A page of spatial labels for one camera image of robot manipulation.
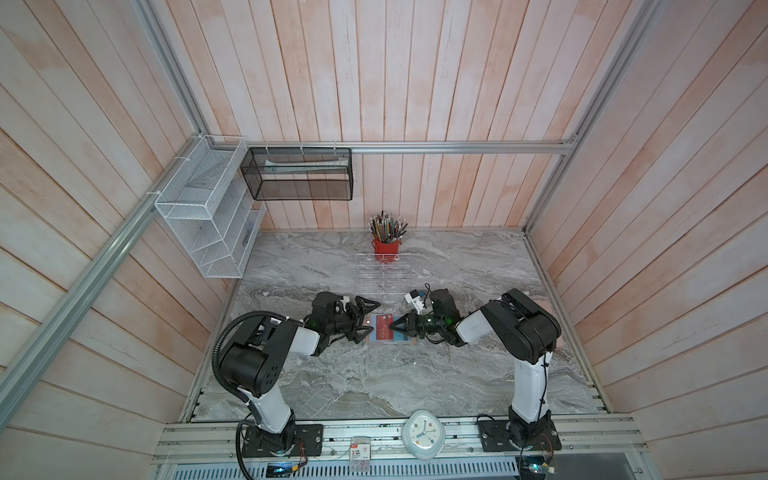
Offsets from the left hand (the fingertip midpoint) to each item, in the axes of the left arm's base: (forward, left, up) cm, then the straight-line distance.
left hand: (378, 319), depth 89 cm
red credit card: (-1, -2, -5) cm, 6 cm away
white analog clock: (-30, -11, -2) cm, 32 cm away
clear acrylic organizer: (+18, -2, -1) cm, 18 cm away
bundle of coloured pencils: (+30, -3, +9) cm, 31 cm away
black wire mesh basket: (+49, +29, +18) cm, 60 cm away
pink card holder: (-5, -11, -5) cm, 13 cm away
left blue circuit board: (-37, +24, -6) cm, 45 cm away
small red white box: (-34, +4, -3) cm, 35 cm away
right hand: (-1, -4, -5) cm, 6 cm away
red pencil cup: (+25, -3, +2) cm, 26 cm away
